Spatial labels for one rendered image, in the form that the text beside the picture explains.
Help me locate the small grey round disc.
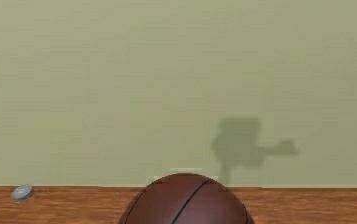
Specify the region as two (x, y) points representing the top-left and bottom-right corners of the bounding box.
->
(10, 184), (34, 204)

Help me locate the brown basketball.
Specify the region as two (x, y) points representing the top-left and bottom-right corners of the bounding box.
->
(117, 172), (256, 224)

